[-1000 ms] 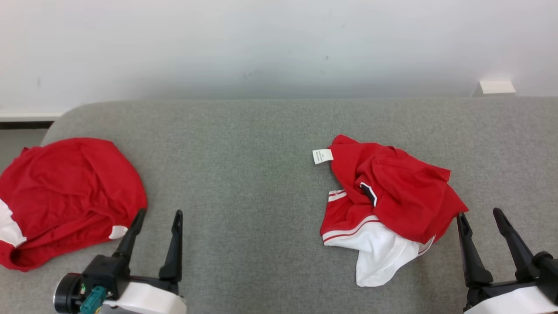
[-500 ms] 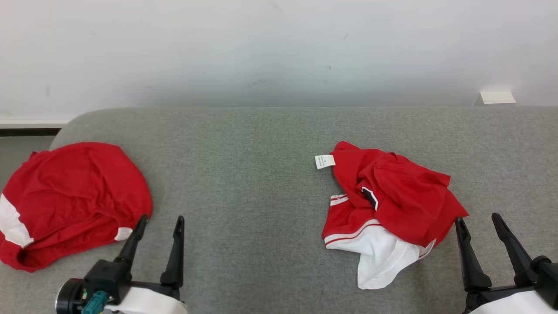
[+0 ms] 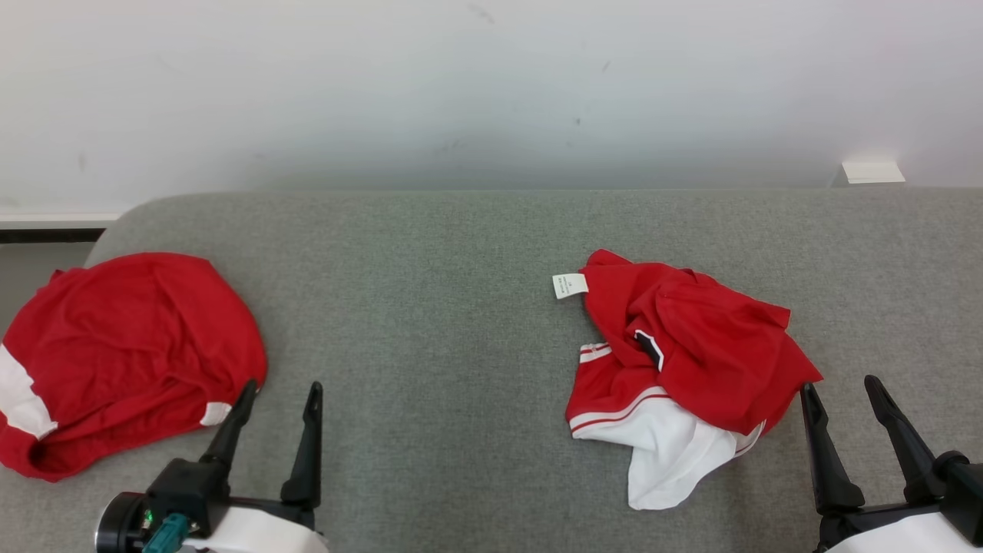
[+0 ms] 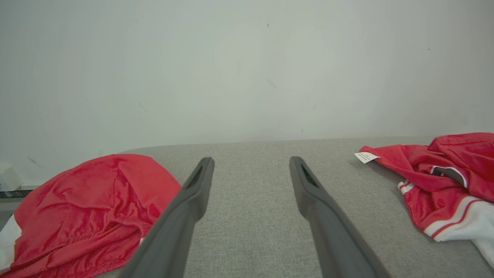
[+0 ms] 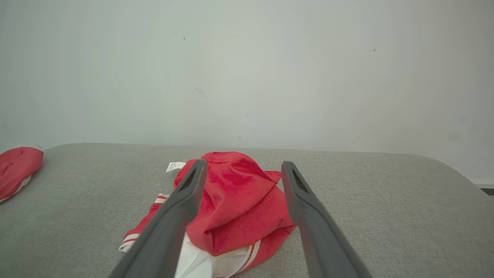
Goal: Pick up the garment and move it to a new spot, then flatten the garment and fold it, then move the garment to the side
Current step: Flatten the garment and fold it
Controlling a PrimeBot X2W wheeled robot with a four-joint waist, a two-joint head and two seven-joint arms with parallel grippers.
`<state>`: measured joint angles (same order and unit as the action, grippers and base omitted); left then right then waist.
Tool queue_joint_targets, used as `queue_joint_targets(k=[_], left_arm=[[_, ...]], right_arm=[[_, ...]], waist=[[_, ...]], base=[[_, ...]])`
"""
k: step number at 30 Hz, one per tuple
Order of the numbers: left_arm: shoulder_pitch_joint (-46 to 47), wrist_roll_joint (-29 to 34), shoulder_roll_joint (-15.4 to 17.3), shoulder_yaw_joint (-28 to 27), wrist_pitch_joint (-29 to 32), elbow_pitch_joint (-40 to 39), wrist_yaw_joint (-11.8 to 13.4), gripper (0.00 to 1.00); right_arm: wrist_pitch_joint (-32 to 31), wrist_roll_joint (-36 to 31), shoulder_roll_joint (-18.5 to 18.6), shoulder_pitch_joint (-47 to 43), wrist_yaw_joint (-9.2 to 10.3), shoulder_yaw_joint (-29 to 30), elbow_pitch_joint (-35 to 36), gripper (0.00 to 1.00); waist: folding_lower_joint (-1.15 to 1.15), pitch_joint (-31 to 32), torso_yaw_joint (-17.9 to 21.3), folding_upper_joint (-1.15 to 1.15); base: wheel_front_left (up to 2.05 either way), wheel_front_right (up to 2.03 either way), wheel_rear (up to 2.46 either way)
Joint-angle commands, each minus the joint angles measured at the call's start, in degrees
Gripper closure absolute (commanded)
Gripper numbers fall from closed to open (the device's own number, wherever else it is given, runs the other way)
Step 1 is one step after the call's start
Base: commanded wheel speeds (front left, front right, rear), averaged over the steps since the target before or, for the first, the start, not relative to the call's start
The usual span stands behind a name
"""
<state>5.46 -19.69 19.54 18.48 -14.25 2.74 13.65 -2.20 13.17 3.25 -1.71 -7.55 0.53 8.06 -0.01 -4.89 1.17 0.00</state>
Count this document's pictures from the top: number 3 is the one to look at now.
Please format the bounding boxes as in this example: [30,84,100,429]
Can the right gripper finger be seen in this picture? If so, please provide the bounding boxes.
[865,374,947,507]
[799,382,867,518]

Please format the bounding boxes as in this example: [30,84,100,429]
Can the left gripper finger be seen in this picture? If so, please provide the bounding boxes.
[201,379,260,467]
[280,381,324,509]

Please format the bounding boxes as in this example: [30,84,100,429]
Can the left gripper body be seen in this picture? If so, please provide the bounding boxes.
[183,495,331,553]

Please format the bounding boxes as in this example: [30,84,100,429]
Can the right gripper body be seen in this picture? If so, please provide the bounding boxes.
[814,503,976,553]

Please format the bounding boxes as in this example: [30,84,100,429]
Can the red shorts with white trim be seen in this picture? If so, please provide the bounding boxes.
[0,252,269,483]

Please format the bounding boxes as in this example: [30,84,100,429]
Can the red Bulls 23 jersey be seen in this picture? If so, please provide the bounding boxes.
[551,248,824,512]

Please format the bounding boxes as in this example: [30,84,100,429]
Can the white baseboard strip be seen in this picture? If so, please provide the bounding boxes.
[0,209,125,231]

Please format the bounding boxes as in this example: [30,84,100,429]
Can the black cable with teal connector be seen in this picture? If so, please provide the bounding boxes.
[141,513,190,553]

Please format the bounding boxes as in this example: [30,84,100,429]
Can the white wall outlet box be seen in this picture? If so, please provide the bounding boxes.
[841,160,907,187]

